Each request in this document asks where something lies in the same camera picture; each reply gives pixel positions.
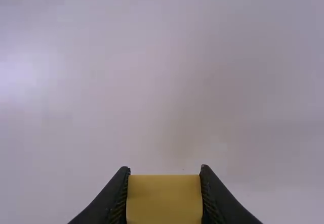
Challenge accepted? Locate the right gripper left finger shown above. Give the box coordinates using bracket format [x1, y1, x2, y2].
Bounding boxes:
[67, 166, 131, 224]

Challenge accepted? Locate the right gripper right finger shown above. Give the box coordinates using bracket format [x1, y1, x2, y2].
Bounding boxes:
[199, 164, 264, 224]

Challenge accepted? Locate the yellow toy brick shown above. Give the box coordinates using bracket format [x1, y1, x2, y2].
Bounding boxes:
[126, 174, 203, 224]

